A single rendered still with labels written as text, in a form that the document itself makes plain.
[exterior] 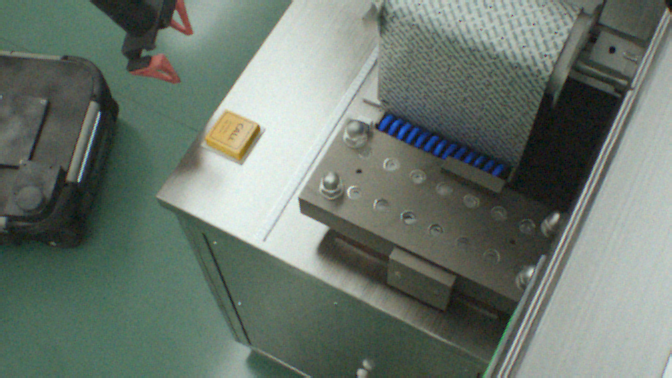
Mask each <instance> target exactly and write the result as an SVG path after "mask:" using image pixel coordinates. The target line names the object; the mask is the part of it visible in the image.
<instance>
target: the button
mask: <svg viewBox="0 0 672 378"><path fill-rule="evenodd" d="M259 131H260V126H259V124H258V123H256V122H254V121H252V120H250V119H247V117H244V116H242V115H240V114H238V113H236V112H234V111H231V110H228V109H226V108H225V109H224V111H223V112H222V114H221V115H220V117H219V119H218V120H217V122H216V123H215V125H214V126H213V128H212V129H210V130H209V132H208V133H207V135H206V137H205V141H206V144H207V145H209V146H212V147H214V148H216V149H218V150H220V151H222V152H224V153H226V154H228V156H231V157H234V158H236V159H238V160H241V159H242V157H243V156H244V153H245V152H246V150H247V149H249V147H250V146H251V144H252V143H253V141H254V140H255V138H256V136H257V134H258V133H259Z"/></svg>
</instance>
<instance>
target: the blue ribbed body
mask: <svg viewBox="0 0 672 378"><path fill-rule="evenodd" d="M385 128H386V129H388V131H387V133H386V134H388V135H391V136H393V135H394V133H395V132H396V133H397V135H396V139H398V140H400V141H401V140H402V139H403V136H405V138H406V139H405V141H404V142H405V143H408V144H410V145H411V143H412V142H413V141H415V144H414V146H415V147H417V148H420V147H421V145H424V146H423V150H424V151H427V152H429V151H430V150H431V149H433V152H432V154H434V156H436V157H438V156H439V153H442V156H441V159H444V160H446V158H447V156H450V157H452V158H455V159H457V160H459V161H462V162H465V163H467V164H469V165H471V166H474V167H476V168H478V169H481V170H484V171H486V172H488V174H490V175H493V176H495V177H497V178H500V179H503V180H505V181H507V179H508V177H509V174H507V166H506V165H505V164H500V165H499V166H497V162H496V161H495V160H490V161H489V162H488V158H487V157H486V156H481V157H479V158H478V153H477V152H476V151H471V152H470V153H469V149H468V148H467V147H463V148H459V145H458V144H457V143H453V144H452V145H451V143H450V140H448V139H444V140H442V141H441V138H440V135H438V134H435V135H432V132H431V131H429V130H428V131H424V132H423V130H422V128H421V127H415V128H414V125H413V124H412V123H406V124H405V123H404V121H403V120H402V118H398V120H396V117H395V115H393V114H391V115H387V116H386V117H385V118H383V120H382V121H381V124H380V126H379V128H378V130H379V131H381V132H383V131H384V130H385Z"/></svg>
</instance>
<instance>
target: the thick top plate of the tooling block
mask: <svg viewBox="0 0 672 378"><path fill-rule="evenodd" d="M352 120H353V118H350V117H348V116H347V117H346V120H345V122H344V123H343V125H342V126H341V128H340V130H339V131H338V133H336V135H335V136H334V139H333V140H332V142H331V144H330V145H329V147H328V148H327V150H326V152H325V153H324V155H323V157H322V159H321V161H320V162H318V164H317V165H316V167H315V169H314V170H313V172H312V175H311V176H310V178H309V179H308V181H307V183H306V184H305V186H304V187H303V189H301V192H300V193H299V195H298V196H297V198H298V204H299V211H300V214H303V215H305V216H307V217H309V218H311V219H313V220H315V221H317V222H320V223H322V224H324V225H326V226H329V228H331V229H333V230H335V231H338V232H340V233H342V234H344V235H346V236H348V237H350V238H352V239H355V240H357V241H359V242H361V243H364V244H366V246H368V247H370V248H373V249H375V250H377V251H379V252H381V253H383V254H385V255H387V256H389V255H391V254H392V252H393V250H394V248H395V247H396V248H399V249H401V250H403V251H405V252H408V253H410V254H412V255H414V256H416V257H418V258H420V259H422V260H426V261H428V262H430V264H432V265H434V266H436V267H438V268H440V269H442V270H445V271H447V272H449V273H451V274H454V275H456V280H455V284H454V288H455V289H457V290H459V291H461V292H464V293H467V294H469V295H471V296H473V297H475V298H477V299H479V300H482V302H484V303H486V304H488V305H490V306H492V307H494V308H496V309H499V310H502V311H504V312H506V313H508V314H510V315H513V313H514V310H515V308H516V306H517V304H518V301H520V299H521V297H522V295H523V292H522V291H520V290H518V289H519V288H517V287H516V282H515V279H516V276H517V274H519V273H520V272H521V271H522V270H524V269H525V268H526V267H528V266H536V264H538V262H539V261H540V259H541V257H542V255H545V256H547V254H548V252H549V249H550V246H551V244H552V242H553V239H549V238H547V237H546V236H545V235H544V234H543V232H542V223H543V221H544V220H545V219H546V217H548V216H549V215H550V214H551V213H553V212H555V211H556V210H554V208H551V207H549V206H547V205H545V204H543V203H540V202H538V201H535V200H533V199H530V198H528V197H526V196H524V195H521V194H519V193H516V192H514V190H511V189H509V188H507V187H505V186H504V187H503V189H502V192H501V194H500V196H499V198H495V197H492V196H490V195H488V194H486V193H484V192H481V190H478V189H476V188H474V187H471V186H469V185H467V184H465V183H463V182H459V181H457V180H455V179H453V178H451V177H448V176H446V175H444V174H441V172H440V168H441V166H442V164H444V162H445V160H444V159H440V158H438V157H436V156H434V154H431V153H429V152H427V151H424V150H421V149H419V148H417V147H415V146H412V145H410V144H408V143H405V142H403V141H400V140H398V139H396V138H394V136H391V135H388V134H386V133H384V132H381V131H379V130H377V129H375V128H371V130H370V132H367V131H365V133H366V135H367V141H366V143H365V145H364V146H362V147H360V148H350V147H348V146H347V145H346V144H345V143H344V133H345V128H346V127H347V124H348V123H349V122H350V121H352ZM327 171H334V172H336V173H338V175H339V177H340V178H341V180H342V183H343V186H344V192H343V195H342V196H341V197H340V198H338V199H335V200H328V199H325V198H324V197H323V196H322V195H321V193H320V186H321V183H322V178H323V176H324V175H325V173H326V172H327Z"/></svg>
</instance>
